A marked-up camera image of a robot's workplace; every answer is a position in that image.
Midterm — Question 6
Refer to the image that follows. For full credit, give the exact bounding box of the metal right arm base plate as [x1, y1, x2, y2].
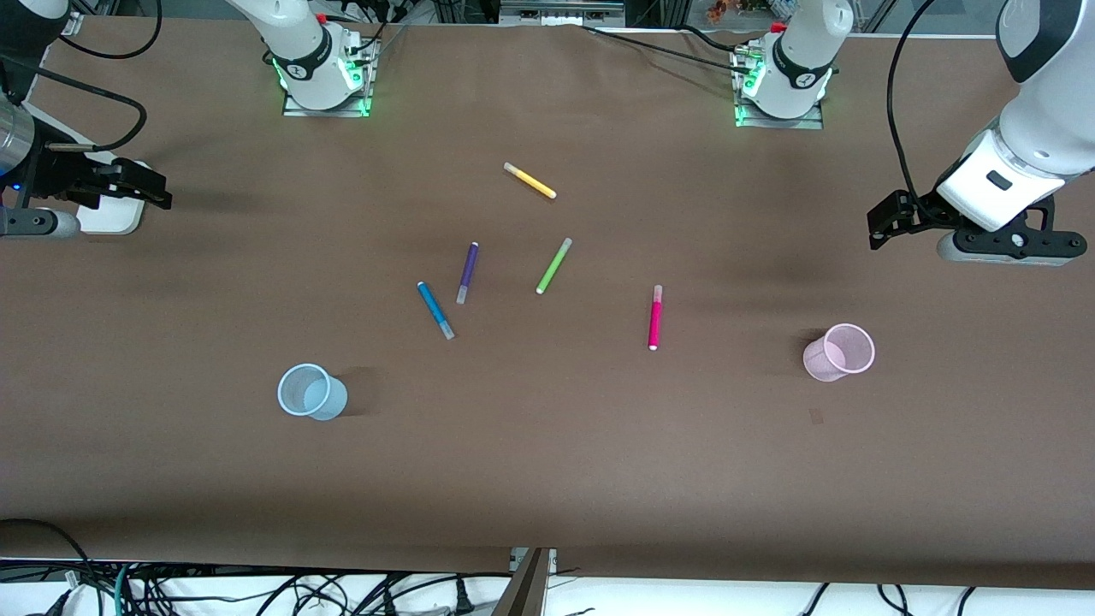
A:
[282, 38, 375, 119]

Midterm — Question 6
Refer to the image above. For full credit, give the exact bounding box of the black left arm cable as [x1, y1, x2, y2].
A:
[886, 0, 944, 219]

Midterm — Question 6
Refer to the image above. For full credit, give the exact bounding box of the green marker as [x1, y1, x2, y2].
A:
[536, 238, 573, 296]

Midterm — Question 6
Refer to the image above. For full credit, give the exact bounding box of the black looped floor cable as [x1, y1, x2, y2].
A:
[0, 518, 93, 616]

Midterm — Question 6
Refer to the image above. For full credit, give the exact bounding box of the white flat box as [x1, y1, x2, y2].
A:
[75, 150, 151, 237]

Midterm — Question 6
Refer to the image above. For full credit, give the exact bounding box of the black cable with plug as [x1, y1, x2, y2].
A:
[376, 575, 476, 616]

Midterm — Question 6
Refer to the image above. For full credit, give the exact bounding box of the light blue plastic cup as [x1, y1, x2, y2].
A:
[277, 364, 349, 422]

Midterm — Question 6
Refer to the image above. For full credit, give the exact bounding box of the blue marker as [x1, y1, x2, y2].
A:
[417, 281, 456, 341]

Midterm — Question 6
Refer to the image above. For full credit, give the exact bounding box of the purple marker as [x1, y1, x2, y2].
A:
[456, 242, 480, 305]

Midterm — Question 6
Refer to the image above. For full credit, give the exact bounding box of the dark table leg with bracket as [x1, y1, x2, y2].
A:
[492, 548, 559, 616]

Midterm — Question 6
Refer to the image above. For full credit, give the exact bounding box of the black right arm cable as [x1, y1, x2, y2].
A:
[0, 0, 164, 153]

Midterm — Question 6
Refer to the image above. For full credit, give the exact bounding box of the yellow marker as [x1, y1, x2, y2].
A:
[503, 162, 558, 200]

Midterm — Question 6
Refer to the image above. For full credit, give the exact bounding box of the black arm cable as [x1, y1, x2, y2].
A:
[886, 0, 944, 219]
[0, 0, 164, 153]

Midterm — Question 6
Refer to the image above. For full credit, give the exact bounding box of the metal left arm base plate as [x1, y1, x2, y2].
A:
[733, 50, 825, 131]

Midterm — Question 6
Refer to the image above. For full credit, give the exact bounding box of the black cable on table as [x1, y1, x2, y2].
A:
[580, 24, 747, 69]

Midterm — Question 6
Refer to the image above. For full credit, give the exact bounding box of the light pink plastic cup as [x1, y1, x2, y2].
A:
[802, 323, 876, 382]

